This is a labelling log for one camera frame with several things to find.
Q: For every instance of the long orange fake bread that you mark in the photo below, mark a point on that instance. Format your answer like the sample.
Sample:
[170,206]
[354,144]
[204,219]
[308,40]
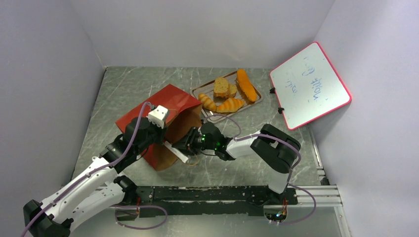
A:
[246,86]

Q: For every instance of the pink framed whiteboard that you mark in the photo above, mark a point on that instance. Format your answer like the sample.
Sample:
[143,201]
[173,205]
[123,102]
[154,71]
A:
[308,87]

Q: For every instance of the round fake bread slice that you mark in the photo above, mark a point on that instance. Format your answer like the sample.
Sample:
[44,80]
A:
[232,91]

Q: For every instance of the fake croissant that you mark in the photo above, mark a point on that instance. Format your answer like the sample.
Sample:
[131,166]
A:
[231,105]

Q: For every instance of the red paper bag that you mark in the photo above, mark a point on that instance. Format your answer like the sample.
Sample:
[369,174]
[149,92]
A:
[176,112]

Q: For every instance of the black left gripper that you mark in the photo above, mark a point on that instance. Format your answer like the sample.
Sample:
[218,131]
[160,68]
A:
[161,132]

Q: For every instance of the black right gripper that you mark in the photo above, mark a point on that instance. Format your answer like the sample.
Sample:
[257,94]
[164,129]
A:
[185,143]

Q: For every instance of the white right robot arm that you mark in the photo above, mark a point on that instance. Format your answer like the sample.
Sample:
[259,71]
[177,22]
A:
[276,148]

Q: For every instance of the small striped fake bread roll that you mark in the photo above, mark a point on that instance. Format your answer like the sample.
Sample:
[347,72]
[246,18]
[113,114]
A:
[207,102]

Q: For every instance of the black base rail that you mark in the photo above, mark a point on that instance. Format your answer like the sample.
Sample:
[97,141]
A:
[153,201]

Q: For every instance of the fake bread piece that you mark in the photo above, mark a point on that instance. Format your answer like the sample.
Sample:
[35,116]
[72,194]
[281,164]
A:
[221,88]

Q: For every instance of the metal tongs white handle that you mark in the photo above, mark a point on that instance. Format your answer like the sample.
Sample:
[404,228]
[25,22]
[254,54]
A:
[176,152]

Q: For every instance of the silver metal tray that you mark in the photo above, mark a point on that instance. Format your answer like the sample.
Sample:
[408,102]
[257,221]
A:
[207,88]

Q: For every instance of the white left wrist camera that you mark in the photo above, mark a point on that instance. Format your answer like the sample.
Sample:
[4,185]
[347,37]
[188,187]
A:
[158,116]

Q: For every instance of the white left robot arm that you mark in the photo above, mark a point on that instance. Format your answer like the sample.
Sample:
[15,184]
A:
[101,185]

